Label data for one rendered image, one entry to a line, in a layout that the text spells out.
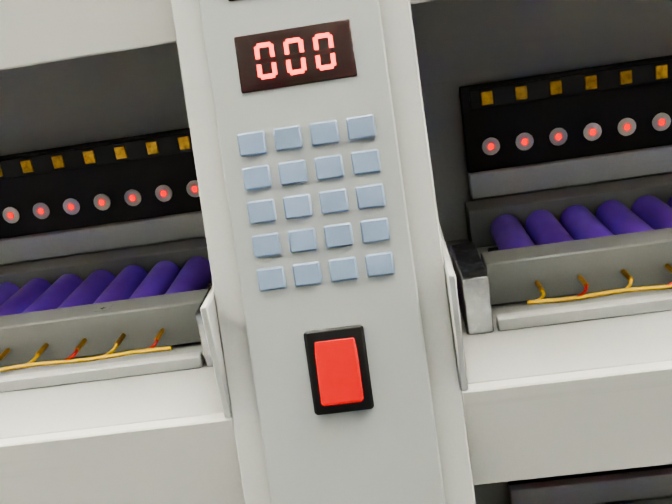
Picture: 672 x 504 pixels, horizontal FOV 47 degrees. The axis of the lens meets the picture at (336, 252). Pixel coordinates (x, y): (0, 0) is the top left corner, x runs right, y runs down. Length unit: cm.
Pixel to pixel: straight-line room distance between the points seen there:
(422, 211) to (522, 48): 24
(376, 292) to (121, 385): 14
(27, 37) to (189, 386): 17
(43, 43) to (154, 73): 19
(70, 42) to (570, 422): 26
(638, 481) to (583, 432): 20
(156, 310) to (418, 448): 15
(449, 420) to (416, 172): 10
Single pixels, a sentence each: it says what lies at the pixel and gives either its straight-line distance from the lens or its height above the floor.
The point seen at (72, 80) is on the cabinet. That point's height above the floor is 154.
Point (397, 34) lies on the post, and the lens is 31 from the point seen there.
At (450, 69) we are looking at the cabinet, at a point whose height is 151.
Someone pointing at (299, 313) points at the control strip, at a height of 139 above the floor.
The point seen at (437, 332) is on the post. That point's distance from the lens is 31.
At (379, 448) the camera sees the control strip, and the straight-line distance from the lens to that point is 32.
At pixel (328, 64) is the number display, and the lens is 31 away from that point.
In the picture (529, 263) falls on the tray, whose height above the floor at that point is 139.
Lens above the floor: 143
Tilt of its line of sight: 3 degrees down
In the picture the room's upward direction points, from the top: 8 degrees counter-clockwise
